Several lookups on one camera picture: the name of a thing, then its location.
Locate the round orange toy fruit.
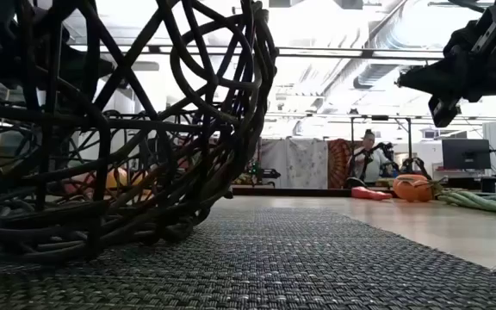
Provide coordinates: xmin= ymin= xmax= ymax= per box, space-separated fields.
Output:
xmin=393 ymin=173 xmax=433 ymax=203

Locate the black metal stand frame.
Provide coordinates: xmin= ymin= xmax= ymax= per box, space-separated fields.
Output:
xmin=350 ymin=114 xmax=413 ymax=173

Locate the dark woven wicker basket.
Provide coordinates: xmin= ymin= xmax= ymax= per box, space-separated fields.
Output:
xmin=0 ymin=0 xmax=279 ymax=276

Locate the person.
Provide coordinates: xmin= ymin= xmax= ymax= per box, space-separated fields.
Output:
xmin=350 ymin=128 xmax=394 ymax=184

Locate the red toy pepper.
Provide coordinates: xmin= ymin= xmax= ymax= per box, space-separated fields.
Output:
xmin=350 ymin=186 xmax=394 ymax=202

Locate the grey woven placemat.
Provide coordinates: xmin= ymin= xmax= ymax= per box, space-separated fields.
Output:
xmin=0 ymin=208 xmax=496 ymax=310

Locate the green long bean bundle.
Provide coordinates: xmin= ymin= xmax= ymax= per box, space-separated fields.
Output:
xmin=437 ymin=189 xmax=496 ymax=219

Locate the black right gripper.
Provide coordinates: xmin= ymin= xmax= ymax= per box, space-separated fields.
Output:
xmin=396 ymin=0 xmax=496 ymax=128

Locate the black computer monitor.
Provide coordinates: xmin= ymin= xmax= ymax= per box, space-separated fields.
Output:
xmin=441 ymin=138 xmax=492 ymax=171

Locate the white patterned cloth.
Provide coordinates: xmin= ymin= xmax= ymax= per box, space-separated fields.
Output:
xmin=260 ymin=137 xmax=329 ymax=189

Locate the orange mandala tapestry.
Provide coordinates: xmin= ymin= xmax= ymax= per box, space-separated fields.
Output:
xmin=327 ymin=138 xmax=355 ymax=189

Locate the pink toy peach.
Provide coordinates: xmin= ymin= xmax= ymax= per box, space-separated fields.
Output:
xmin=63 ymin=171 xmax=98 ymax=200

